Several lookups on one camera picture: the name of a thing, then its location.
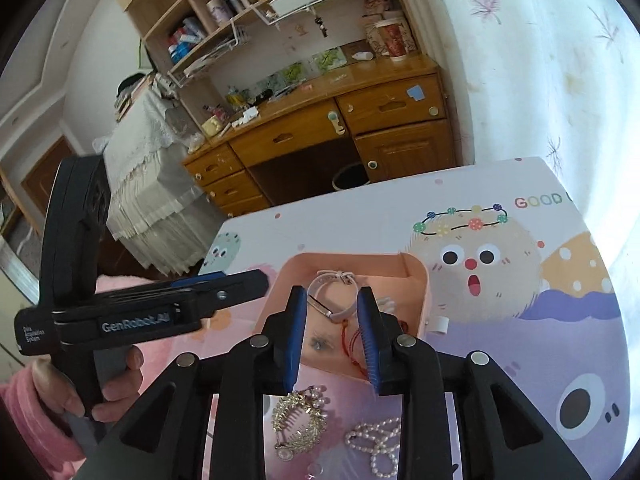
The brown wooden door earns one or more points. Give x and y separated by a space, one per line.
47 170

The hanging keys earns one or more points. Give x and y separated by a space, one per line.
321 26

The wooden desk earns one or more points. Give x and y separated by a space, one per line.
300 132

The wooden desk shelf hutch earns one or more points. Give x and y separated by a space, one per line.
165 5

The small white bottle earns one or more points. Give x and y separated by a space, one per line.
362 56

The small silver earring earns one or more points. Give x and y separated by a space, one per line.
318 344

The black trash bin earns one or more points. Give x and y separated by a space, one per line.
350 177

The pink plastic tray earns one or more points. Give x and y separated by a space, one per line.
325 330

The cartoon printed tablecloth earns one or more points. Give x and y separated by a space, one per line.
500 360

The white blue plastic hook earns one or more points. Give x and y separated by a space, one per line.
336 121

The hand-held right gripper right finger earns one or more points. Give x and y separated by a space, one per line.
371 345

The gold pearl hair comb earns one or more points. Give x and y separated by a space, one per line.
305 422

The person's left forearm pink sleeve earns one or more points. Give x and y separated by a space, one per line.
27 425

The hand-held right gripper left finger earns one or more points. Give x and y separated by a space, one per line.
296 340

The blue sticker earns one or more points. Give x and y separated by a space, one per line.
416 93

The person's left hand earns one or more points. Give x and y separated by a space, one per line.
120 387

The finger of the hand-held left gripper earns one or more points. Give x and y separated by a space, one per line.
240 286
200 278

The red paper cup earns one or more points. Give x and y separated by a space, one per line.
400 40

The pink fleece cloth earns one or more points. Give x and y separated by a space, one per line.
120 284

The white lace cloth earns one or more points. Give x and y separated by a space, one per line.
150 195

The yellow small box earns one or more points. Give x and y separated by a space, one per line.
211 125

